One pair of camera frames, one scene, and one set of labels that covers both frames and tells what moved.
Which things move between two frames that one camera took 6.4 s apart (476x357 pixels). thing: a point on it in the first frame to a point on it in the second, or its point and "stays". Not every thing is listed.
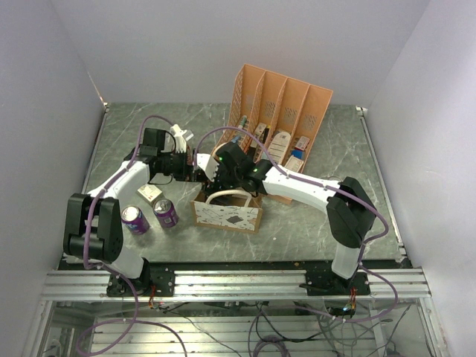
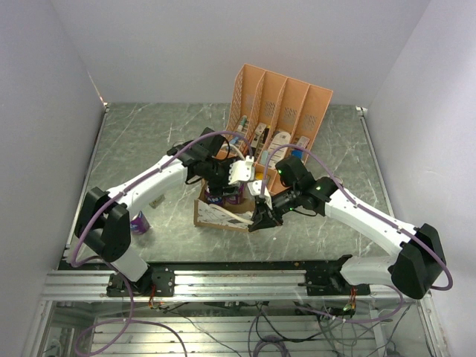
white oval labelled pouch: (278, 146) stays
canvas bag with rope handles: (231, 210) stays
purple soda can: (165, 210) to (235, 198)
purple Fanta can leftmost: (135, 221) stays
